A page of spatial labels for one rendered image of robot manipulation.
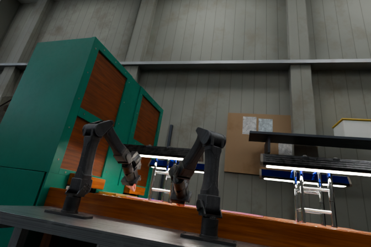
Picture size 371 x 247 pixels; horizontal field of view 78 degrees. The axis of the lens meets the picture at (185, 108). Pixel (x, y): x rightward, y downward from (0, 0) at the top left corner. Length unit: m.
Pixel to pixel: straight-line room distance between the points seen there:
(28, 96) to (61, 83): 0.26
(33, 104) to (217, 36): 3.69
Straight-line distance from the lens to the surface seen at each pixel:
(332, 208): 1.64
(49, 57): 2.01
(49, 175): 1.56
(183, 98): 4.16
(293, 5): 5.05
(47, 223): 0.99
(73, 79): 1.72
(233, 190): 3.65
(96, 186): 1.79
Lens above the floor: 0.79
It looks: 22 degrees up
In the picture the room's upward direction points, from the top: 8 degrees clockwise
